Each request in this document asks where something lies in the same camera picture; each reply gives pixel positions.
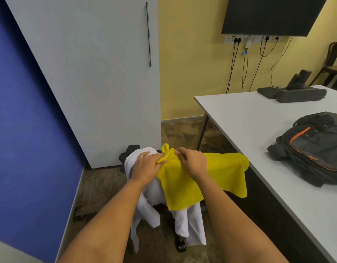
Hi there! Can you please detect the person's right forearm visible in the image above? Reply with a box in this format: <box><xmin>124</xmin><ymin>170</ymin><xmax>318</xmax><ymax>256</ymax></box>
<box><xmin>191</xmin><ymin>171</ymin><xmax>290</xmax><ymax>263</ymax></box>

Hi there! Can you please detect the black wall screen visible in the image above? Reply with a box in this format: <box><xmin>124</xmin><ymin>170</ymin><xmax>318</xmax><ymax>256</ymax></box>
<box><xmin>221</xmin><ymin>0</ymin><xmax>329</xmax><ymax>37</ymax></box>

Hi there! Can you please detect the black backpack with orange trim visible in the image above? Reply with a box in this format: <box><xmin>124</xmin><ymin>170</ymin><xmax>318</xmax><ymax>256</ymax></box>
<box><xmin>267</xmin><ymin>111</ymin><xmax>337</xmax><ymax>188</ymax></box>

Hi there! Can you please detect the person's right hand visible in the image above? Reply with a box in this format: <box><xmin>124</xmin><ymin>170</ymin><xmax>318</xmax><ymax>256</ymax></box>
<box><xmin>174</xmin><ymin>147</ymin><xmax>209</xmax><ymax>181</ymax></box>

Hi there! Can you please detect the black power cable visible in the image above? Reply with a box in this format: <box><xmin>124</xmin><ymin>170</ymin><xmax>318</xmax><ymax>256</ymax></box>
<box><xmin>228</xmin><ymin>38</ymin><xmax>242</xmax><ymax>94</ymax></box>
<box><xmin>249</xmin><ymin>36</ymin><xmax>280</xmax><ymax>92</ymax></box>
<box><xmin>226</xmin><ymin>38</ymin><xmax>238</xmax><ymax>94</ymax></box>
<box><xmin>268</xmin><ymin>36</ymin><xmax>293</xmax><ymax>88</ymax></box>

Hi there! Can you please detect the white towel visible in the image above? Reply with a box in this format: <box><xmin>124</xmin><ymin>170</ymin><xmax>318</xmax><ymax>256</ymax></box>
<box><xmin>124</xmin><ymin>147</ymin><xmax>207</xmax><ymax>254</ymax></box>

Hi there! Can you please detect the black office chair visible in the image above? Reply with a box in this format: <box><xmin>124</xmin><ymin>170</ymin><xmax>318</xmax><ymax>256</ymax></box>
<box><xmin>119</xmin><ymin>144</ymin><xmax>210</xmax><ymax>254</ymax></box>

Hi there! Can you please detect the white table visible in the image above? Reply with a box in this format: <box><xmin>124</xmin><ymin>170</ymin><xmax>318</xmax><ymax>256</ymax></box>
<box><xmin>194</xmin><ymin>85</ymin><xmax>337</xmax><ymax>263</ymax></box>

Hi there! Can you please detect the person's left forearm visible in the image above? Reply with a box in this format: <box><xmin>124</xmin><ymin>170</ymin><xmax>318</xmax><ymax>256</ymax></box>
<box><xmin>57</xmin><ymin>176</ymin><xmax>158</xmax><ymax>263</ymax></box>

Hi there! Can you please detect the person's left hand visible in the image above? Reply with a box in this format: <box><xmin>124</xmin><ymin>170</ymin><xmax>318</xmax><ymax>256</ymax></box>
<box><xmin>130</xmin><ymin>151</ymin><xmax>169</xmax><ymax>187</ymax></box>

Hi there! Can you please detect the thin cable with blue tip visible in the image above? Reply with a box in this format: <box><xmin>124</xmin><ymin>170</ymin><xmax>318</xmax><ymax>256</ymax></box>
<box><xmin>241</xmin><ymin>49</ymin><xmax>249</xmax><ymax>92</ymax></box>

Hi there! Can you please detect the black table leg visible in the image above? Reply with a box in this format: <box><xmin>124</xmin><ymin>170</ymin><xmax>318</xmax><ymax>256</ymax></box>
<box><xmin>196</xmin><ymin>112</ymin><xmax>211</xmax><ymax>153</ymax></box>

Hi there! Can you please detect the dark wooden chair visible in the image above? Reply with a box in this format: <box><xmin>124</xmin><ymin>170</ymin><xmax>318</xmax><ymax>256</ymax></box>
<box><xmin>309</xmin><ymin>42</ymin><xmax>337</xmax><ymax>89</ymax></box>

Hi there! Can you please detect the yellow microfibre cloth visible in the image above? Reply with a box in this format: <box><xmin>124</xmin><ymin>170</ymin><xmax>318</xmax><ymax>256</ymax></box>
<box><xmin>157</xmin><ymin>143</ymin><xmax>250</xmax><ymax>212</ymax></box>

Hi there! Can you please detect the grey cabinet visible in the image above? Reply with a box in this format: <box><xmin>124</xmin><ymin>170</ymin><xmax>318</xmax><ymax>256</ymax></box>
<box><xmin>3</xmin><ymin>0</ymin><xmax>162</xmax><ymax>169</ymax></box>

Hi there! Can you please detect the black handheld device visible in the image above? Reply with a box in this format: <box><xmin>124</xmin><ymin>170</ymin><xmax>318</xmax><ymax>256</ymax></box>
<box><xmin>275</xmin><ymin>69</ymin><xmax>327</xmax><ymax>103</ymax></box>

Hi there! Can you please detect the metal cabinet handle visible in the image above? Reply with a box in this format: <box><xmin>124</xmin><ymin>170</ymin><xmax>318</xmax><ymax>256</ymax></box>
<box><xmin>146</xmin><ymin>2</ymin><xmax>152</xmax><ymax>67</ymax></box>

